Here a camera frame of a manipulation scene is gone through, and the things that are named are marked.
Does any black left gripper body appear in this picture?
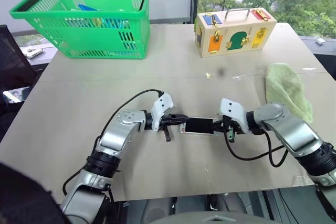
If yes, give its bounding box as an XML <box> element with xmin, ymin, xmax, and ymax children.
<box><xmin>158</xmin><ymin>114</ymin><xmax>174</xmax><ymax>143</ymax></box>

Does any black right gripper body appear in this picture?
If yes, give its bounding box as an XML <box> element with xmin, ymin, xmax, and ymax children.
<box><xmin>222</xmin><ymin>115</ymin><xmax>241</xmax><ymax>143</ymax></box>

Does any white smartphone black screen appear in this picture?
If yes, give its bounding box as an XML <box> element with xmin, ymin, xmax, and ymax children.
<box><xmin>180</xmin><ymin>116</ymin><xmax>219</xmax><ymax>136</ymax></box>

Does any green terry towel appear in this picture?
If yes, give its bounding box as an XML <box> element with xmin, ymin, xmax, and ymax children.
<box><xmin>265</xmin><ymin>62</ymin><xmax>314</xmax><ymax>125</ymax></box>

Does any wooden lock box toy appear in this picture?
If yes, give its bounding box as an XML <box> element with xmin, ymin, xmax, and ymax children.
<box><xmin>194</xmin><ymin>7</ymin><xmax>278</xmax><ymax>59</ymax></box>

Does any grey robot torso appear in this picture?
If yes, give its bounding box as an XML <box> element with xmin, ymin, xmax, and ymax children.
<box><xmin>149</xmin><ymin>210</ymin><xmax>264</xmax><ymax>224</ymax></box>

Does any green plastic shopping basket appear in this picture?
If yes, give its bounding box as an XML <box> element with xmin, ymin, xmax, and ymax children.
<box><xmin>8</xmin><ymin>0</ymin><xmax>154</xmax><ymax>60</ymax></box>

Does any blue yellow packet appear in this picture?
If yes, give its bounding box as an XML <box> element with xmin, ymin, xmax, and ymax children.
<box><xmin>92</xmin><ymin>17</ymin><xmax>124</xmax><ymax>29</ymax></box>

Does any blue flat packet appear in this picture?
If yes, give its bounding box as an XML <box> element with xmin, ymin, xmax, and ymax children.
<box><xmin>77</xmin><ymin>3</ymin><xmax>102</xmax><ymax>13</ymax></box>

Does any small white toy vehicle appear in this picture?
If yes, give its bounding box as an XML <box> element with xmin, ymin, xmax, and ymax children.
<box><xmin>24</xmin><ymin>47</ymin><xmax>44</xmax><ymax>59</ymax></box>

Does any dark fuzzy rounded shape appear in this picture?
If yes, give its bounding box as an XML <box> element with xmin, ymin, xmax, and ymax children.
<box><xmin>0</xmin><ymin>162</ymin><xmax>69</xmax><ymax>224</ymax></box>

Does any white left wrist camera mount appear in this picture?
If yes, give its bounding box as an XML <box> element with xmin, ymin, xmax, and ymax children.
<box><xmin>150</xmin><ymin>92</ymin><xmax>175</xmax><ymax>132</ymax></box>

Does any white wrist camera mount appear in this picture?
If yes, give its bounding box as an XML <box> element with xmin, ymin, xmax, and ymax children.
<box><xmin>150</xmin><ymin>92</ymin><xmax>175</xmax><ymax>132</ymax></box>
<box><xmin>217</xmin><ymin>98</ymin><xmax>249</xmax><ymax>133</ymax></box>

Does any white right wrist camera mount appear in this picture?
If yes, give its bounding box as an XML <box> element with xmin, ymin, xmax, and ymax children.
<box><xmin>217</xmin><ymin>98</ymin><xmax>249</xmax><ymax>133</ymax></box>

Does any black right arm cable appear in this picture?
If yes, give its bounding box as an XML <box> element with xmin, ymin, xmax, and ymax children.
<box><xmin>224</xmin><ymin>129</ymin><xmax>288</xmax><ymax>168</ymax></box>

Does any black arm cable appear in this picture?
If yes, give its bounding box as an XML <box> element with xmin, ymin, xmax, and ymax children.
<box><xmin>224</xmin><ymin>129</ymin><xmax>288</xmax><ymax>168</ymax></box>
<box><xmin>62</xmin><ymin>89</ymin><xmax>164</xmax><ymax>196</ymax></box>

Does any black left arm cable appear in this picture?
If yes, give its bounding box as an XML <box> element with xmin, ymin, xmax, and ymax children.
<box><xmin>62</xmin><ymin>89</ymin><xmax>164</xmax><ymax>196</ymax></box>

